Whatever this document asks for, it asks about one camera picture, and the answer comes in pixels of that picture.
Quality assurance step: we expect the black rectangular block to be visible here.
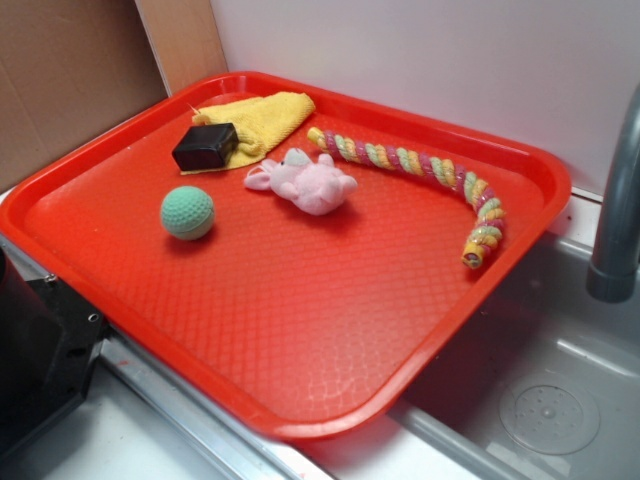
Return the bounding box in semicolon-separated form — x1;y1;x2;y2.
172;123;239;173

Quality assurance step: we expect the yellow cloth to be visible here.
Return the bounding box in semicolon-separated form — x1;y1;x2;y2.
183;92;315;174

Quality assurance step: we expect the light wooden board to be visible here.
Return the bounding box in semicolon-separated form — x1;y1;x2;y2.
135;0;228;95

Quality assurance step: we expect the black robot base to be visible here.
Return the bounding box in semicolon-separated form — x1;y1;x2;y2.
1;253;106;460

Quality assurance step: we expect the green dimpled ball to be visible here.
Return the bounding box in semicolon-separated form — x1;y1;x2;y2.
160;186;216;241

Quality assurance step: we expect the grey plastic sink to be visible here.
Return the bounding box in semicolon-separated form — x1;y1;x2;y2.
304;234;639;479

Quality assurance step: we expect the multicolored twisted rope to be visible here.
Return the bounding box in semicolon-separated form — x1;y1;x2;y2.
306;126;507;270

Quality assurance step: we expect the brown cardboard panel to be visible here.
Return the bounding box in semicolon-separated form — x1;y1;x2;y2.
1;1;166;190

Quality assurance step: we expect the grey faucet spout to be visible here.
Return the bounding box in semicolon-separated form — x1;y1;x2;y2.
586;91;639;303

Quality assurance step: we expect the red plastic tray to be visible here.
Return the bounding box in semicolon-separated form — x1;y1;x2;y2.
1;72;571;440

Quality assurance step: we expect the pink plush toy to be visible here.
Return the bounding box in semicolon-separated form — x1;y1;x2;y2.
244;148;358;216

